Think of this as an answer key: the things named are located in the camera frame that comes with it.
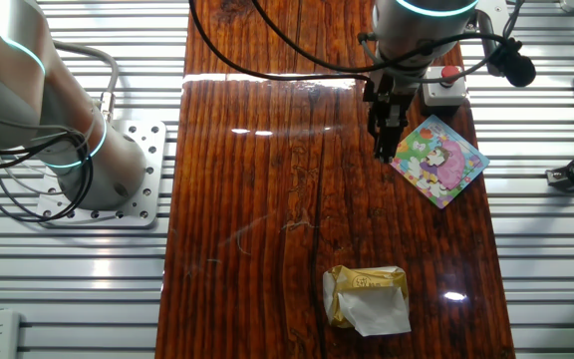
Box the gold wrapped snack packet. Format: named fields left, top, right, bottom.
left=322, top=264, right=413, bottom=338

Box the black base cable bundle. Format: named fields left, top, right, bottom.
left=0, top=130, right=95, bottom=223

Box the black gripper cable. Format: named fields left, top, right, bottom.
left=188, top=0, right=371, bottom=83

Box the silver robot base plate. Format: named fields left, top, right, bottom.
left=35, top=119, right=167, bottom=229

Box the grey box with red button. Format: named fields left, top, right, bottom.
left=421, top=64, right=468, bottom=108

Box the thick grey base cable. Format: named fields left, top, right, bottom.
left=52, top=40, right=120, bottom=124

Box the black wrist camera plug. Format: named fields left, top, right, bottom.
left=490, top=38, right=538, bottom=89

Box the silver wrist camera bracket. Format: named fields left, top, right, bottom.
left=473, top=0, right=513, bottom=79

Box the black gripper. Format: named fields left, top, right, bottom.
left=364, top=68, right=419, bottom=165

